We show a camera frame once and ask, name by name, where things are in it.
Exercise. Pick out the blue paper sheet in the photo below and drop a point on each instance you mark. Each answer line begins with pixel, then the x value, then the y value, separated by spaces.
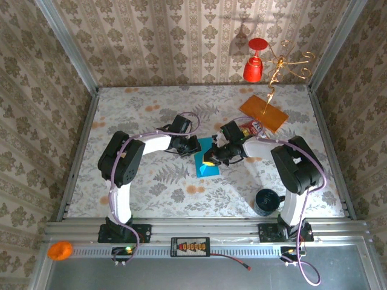
pixel 208 172

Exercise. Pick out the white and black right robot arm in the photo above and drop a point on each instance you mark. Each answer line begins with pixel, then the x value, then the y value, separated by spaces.
pixel 260 148

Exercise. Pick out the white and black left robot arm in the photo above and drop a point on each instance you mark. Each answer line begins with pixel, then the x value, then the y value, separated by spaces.
pixel 154 145

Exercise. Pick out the red yellow snack bag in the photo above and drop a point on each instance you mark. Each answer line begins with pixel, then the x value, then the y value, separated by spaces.
pixel 251 128

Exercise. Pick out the orange wooden base board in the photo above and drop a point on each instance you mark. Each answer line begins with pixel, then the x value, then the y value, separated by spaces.
pixel 266 113

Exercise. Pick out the dark blue mug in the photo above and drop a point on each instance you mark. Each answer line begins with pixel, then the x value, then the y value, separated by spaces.
pixel 266 202

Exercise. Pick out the floral patterned table cover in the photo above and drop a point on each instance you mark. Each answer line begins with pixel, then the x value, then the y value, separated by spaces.
pixel 136 99

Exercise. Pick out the black power distribution board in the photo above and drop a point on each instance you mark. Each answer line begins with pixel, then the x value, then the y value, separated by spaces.
pixel 190 247

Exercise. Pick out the red wine glass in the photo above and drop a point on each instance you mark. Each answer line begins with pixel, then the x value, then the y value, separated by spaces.
pixel 253 71

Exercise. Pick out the small right controller board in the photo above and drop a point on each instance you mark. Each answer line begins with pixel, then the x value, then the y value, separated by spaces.
pixel 287 251

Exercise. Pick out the small controller board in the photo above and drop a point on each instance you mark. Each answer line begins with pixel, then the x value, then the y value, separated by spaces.
pixel 287 251
pixel 121 250

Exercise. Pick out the small left controller board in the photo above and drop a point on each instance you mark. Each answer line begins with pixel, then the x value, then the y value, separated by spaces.
pixel 121 250

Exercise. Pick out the orange crumpled ball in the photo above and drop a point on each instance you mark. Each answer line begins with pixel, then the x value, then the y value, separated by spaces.
pixel 60 250

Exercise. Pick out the aluminium frame cross rail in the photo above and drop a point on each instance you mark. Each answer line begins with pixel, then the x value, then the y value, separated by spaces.
pixel 196 229

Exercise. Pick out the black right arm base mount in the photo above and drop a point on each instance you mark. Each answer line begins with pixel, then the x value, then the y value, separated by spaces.
pixel 267 234

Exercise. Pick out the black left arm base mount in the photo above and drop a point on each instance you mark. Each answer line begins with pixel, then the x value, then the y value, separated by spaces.
pixel 143 232

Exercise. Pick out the aluminium table side rail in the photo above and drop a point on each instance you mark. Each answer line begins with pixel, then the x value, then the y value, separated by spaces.
pixel 77 157
pixel 332 157

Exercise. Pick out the grey metal base plate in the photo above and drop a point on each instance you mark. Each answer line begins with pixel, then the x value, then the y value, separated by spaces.
pixel 181 275

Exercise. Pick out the aluminium corner post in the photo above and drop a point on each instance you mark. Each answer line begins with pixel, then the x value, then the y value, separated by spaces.
pixel 65 45
pixel 338 42

